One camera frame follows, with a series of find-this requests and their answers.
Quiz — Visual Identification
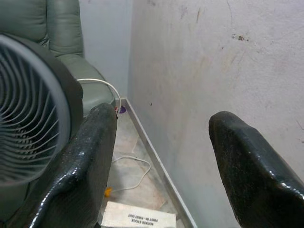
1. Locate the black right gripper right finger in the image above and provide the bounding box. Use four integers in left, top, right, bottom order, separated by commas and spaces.
208, 111, 304, 228

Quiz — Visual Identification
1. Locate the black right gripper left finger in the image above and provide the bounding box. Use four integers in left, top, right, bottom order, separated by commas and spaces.
8, 103, 118, 228

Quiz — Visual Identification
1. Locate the white printed cardboard box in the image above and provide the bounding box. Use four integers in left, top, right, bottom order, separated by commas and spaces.
100, 201, 178, 228

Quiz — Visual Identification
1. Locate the grey skirting board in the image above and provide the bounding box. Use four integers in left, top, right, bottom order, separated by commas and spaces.
120, 97, 198, 228

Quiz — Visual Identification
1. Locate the black round fan grey grille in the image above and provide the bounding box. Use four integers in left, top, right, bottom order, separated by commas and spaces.
0, 33, 84, 188

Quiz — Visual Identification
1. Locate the green leather armchair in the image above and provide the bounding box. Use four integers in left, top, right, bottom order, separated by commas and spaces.
0, 0, 117, 225

